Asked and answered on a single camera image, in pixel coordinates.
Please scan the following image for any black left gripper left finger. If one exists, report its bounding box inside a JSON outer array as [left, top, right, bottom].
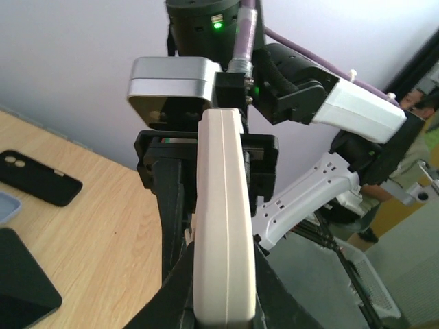
[[126, 243, 195, 328]]

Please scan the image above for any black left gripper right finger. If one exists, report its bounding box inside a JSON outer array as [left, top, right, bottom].
[[252, 243, 322, 329]]

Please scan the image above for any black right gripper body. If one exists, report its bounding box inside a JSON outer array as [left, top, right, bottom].
[[133, 1, 339, 274]]

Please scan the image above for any black bare phone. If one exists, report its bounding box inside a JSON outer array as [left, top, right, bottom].
[[1, 228, 62, 328]]

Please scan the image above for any lilac phone case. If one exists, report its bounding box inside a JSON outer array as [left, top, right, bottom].
[[0, 191, 22, 224]]

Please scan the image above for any black phone case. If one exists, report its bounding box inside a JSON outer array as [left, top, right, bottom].
[[1, 149, 83, 207]]

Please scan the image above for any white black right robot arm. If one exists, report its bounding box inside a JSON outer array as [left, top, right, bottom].
[[127, 1, 423, 275]]

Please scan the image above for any person in background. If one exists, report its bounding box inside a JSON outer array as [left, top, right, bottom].
[[329, 87, 439, 244]]

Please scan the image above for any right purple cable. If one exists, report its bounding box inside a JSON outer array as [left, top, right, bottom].
[[228, 0, 401, 103]]

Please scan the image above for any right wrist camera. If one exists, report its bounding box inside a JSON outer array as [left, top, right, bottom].
[[127, 57, 222, 131]]

